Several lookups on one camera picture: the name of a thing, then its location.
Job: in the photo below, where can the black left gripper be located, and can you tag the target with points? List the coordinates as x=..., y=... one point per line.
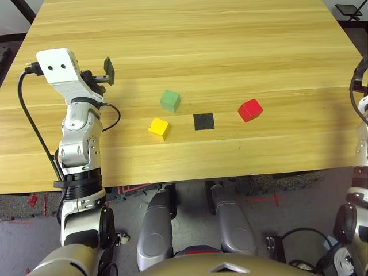
x=90, y=82

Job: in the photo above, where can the green wooden block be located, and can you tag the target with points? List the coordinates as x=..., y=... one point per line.
x=170, y=100

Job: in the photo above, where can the yellow wooden block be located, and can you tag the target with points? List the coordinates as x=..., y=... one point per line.
x=158, y=126

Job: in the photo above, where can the red wooden block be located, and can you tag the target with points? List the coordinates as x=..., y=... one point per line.
x=250, y=110

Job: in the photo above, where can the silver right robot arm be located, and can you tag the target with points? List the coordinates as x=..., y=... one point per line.
x=363, y=143

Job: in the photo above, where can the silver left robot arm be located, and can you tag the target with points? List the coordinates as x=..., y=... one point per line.
x=77, y=138

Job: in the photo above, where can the black square marker patch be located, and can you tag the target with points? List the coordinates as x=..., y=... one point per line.
x=204, y=121

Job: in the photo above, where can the black mat with red lines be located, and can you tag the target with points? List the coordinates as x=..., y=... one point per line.
x=126, y=189

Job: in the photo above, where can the silver left robot leg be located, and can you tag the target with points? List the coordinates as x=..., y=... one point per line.
x=155, y=224

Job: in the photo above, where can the silver robot leg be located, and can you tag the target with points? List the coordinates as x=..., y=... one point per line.
x=233, y=224
x=155, y=224

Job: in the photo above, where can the silver right robot leg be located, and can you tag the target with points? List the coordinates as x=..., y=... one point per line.
x=233, y=224

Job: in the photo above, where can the khaki robot torso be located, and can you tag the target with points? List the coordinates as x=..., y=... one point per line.
x=187, y=267

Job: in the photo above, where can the black tripod stand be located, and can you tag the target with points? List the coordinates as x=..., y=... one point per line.
x=346, y=9

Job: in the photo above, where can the grey blue adapter box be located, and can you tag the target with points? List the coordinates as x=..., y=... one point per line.
x=327, y=244

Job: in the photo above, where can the white mesh sneaker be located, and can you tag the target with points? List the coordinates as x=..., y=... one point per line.
x=346, y=261

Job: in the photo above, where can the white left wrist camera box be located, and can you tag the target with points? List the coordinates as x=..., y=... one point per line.
x=57, y=67

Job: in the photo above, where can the black metal frame bar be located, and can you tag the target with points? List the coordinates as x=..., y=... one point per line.
x=24, y=11

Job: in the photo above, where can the black frame with white caster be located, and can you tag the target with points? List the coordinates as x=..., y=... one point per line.
x=118, y=240

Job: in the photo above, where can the black metal floor bracket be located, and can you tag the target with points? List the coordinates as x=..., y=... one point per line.
x=271, y=243

